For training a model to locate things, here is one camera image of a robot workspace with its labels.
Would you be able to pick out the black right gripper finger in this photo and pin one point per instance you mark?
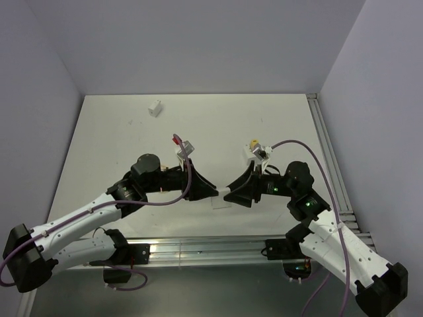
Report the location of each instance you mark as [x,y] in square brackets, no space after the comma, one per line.
[244,201]
[246,184]

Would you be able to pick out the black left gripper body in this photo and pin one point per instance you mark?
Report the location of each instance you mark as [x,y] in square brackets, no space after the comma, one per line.
[172,179]

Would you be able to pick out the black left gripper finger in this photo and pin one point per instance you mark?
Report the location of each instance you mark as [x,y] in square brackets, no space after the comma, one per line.
[200,185]
[198,197]

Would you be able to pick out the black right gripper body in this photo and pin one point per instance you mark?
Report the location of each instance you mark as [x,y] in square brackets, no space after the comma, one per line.
[273,184]

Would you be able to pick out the white usb charger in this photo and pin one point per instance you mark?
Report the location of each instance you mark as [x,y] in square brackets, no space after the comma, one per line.
[155,108]
[222,191]

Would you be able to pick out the white cube socket adapter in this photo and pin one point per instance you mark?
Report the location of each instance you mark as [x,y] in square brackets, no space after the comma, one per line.
[249,156]

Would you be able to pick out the yellow dual USB charger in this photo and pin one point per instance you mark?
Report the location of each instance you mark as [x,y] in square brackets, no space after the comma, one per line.
[253,143]

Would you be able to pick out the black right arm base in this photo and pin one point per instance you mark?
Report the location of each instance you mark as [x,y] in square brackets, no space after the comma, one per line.
[282,249]

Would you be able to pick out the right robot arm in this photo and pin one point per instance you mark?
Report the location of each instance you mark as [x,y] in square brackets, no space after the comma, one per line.
[378,286]

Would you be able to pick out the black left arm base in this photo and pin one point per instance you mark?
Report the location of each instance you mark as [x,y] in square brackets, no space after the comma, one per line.
[132,254]

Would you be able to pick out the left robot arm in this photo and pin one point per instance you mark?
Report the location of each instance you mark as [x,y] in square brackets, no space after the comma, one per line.
[32,256]

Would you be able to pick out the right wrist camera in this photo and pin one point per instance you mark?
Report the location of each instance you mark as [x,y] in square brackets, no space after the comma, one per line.
[264,153]

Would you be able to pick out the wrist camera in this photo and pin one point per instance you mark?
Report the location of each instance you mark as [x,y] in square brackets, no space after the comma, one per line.
[264,153]
[183,150]

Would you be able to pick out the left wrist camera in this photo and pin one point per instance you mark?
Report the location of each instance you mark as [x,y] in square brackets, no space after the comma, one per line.
[183,150]

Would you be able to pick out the aluminium front rail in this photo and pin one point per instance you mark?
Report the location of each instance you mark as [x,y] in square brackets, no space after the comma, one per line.
[164,252]

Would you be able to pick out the aluminium rail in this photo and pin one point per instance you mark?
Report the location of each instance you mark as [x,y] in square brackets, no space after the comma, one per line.
[337,184]
[164,252]

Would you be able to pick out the aluminium right rail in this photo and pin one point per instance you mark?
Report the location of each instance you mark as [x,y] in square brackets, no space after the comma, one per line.
[337,184]

